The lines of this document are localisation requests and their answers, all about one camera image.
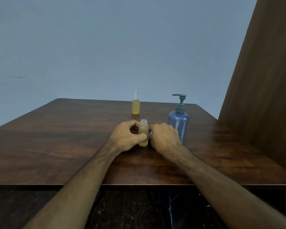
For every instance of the brown wooden panel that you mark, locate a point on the brown wooden panel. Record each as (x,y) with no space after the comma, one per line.
(264,88)

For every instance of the small yellow liquid bottle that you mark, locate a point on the small yellow liquid bottle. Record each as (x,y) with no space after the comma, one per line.
(143,131)

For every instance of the blue pump dispenser bottle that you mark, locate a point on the blue pump dispenser bottle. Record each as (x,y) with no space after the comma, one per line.
(178,121)

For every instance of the person's left forearm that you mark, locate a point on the person's left forearm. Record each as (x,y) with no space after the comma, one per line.
(78,188)

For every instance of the person's left hand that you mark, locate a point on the person's left hand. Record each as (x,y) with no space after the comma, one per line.
(121,138)

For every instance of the yellow spray bottle clear cap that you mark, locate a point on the yellow spray bottle clear cap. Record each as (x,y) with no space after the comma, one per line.
(135,106)

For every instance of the person's right thumb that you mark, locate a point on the person's right thumb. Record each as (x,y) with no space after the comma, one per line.
(151,140)

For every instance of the person's right forearm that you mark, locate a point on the person's right forearm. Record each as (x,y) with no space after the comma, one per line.
(219,188)

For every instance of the person's right hand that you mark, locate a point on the person's right hand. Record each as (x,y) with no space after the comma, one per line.
(165,138)

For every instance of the person's left thumb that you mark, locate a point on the person's left thumb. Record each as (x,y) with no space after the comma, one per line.
(137,139)

